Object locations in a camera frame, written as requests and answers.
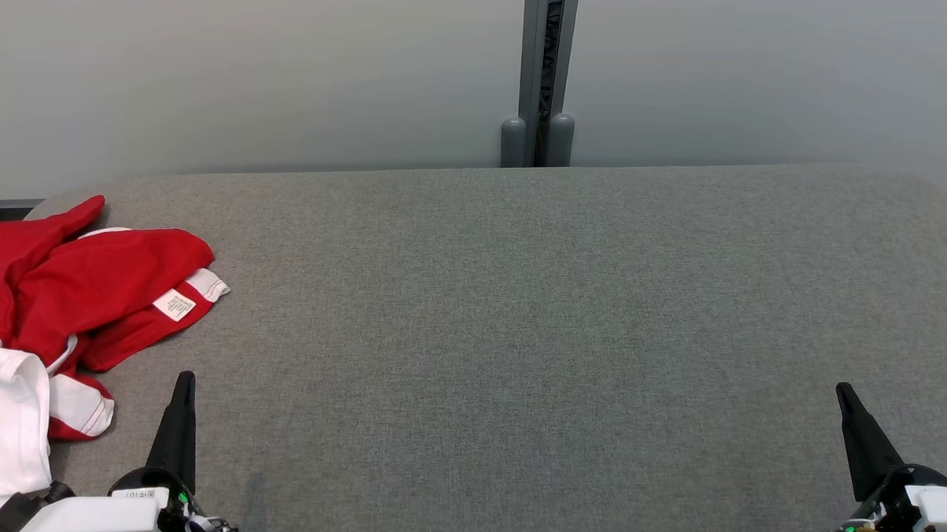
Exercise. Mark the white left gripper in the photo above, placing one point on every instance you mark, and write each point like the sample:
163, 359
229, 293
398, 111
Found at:
94, 519

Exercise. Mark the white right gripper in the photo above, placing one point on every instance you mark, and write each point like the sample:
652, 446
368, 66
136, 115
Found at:
929, 518

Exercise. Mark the red shirt with white sleeves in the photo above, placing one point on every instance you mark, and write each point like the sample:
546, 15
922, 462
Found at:
111, 277

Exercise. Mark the grey partition post with slot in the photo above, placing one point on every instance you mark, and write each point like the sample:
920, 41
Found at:
532, 63

